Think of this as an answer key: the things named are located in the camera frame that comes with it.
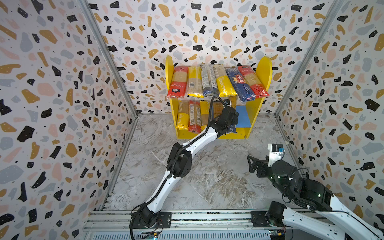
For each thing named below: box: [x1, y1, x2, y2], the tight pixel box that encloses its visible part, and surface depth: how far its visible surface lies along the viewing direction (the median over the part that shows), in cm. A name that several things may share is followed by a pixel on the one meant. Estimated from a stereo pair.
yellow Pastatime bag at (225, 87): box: [213, 64, 238, 97], surface depth 78 cm
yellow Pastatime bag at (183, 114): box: [176, 100, 190, 130], surface depth 99 cm
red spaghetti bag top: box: [238, 65, 270, 99], surface depth 77 cm
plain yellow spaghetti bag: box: [187, 65, 204, 98], surface depth 78 cm
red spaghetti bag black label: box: [167, 66, 189, 99], surface depth 79 cm
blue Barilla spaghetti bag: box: [225, 66, 255, 102], surface depth 76 cm
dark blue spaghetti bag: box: [227, 124, 238, 134], surface depth 91 cm
